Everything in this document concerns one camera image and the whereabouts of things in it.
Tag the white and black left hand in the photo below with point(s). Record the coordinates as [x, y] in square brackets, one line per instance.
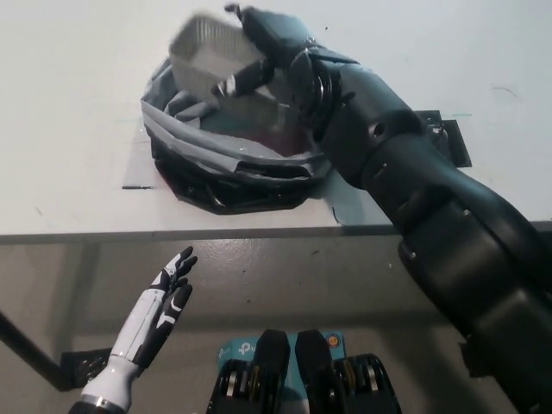
[142, 319]

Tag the black and white right hand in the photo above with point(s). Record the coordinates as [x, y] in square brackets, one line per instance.
[276, 39]

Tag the grey perforated rectangular basket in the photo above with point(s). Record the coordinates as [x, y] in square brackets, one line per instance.
[202, 60]

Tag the black table foot plate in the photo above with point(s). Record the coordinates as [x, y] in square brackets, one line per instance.
[468, 362]
[82, 366]

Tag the black diagonal table leg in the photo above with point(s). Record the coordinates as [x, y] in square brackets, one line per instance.
[30, 345]

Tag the short black tape strip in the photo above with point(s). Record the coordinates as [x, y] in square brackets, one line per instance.
[138, 187]

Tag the clear plastic film sheet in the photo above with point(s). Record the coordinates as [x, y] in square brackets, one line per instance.
[138, 166]

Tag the black and teal robot body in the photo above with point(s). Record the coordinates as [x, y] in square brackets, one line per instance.
[310, 379]

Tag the dark thread scrap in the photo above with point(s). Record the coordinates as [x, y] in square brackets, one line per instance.
[336, 215]

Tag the black tape patch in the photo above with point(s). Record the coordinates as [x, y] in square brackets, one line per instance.
[453, 142]

